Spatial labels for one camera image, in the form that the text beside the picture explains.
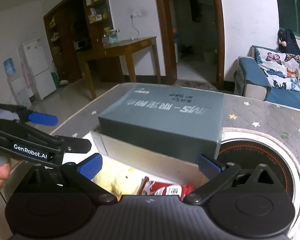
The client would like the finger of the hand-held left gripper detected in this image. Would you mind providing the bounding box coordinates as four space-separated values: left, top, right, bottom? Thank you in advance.
0 104 58 127
54 136 92 154

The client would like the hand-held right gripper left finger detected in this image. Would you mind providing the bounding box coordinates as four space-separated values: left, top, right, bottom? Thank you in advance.
22 152 117 204

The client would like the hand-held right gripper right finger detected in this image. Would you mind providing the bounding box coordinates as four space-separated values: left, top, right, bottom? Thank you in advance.
185 153 282 204

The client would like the yellow snack packet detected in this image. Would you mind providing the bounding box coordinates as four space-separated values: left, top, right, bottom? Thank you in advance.
94 161 144 202

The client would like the red snack packet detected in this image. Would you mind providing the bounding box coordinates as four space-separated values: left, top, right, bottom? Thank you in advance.
137 176 194 202

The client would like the white cardboard box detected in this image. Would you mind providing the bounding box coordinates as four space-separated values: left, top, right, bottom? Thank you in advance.
80 130 217 202

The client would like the grey cardboard box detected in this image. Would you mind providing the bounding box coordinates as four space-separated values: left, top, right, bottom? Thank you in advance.
98 84 225 155

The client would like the grey star-patterned quilted desktop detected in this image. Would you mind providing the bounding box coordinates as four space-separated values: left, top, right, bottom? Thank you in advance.
5 81 300 240

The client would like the person's left hand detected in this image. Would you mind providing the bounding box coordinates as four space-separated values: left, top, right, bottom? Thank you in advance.
0 160 12 194

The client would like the white water dispenser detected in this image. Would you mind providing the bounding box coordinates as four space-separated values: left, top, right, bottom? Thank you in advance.
5 75 32 108

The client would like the black round induction cooktop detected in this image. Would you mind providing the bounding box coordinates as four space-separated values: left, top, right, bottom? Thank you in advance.
216 127 300 218

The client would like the pink apron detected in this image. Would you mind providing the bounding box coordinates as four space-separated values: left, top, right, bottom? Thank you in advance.
20 52 33 93

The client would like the white refrigerator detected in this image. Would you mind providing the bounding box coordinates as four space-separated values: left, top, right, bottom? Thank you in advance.
22 38 57 101

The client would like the blue water bottle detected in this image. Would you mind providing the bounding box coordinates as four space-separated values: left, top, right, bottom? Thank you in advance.
3 58 17 77

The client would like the wooden cabinet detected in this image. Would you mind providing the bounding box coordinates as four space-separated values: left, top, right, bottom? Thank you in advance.
43 0 115 83

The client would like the blue sofa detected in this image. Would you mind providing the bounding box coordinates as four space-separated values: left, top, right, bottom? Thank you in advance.
234 45 300 112

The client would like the wooden side table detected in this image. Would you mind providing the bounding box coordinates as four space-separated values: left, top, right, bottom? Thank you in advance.
76 36 162 100

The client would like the butterfly print pillow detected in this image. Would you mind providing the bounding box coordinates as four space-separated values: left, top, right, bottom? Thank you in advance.
255 47 300 95

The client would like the white charger cable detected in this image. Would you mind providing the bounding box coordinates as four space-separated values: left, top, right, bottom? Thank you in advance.
130 16 142 39

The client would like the brown door frame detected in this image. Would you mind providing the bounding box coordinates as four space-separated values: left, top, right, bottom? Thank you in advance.
152 0 225 90

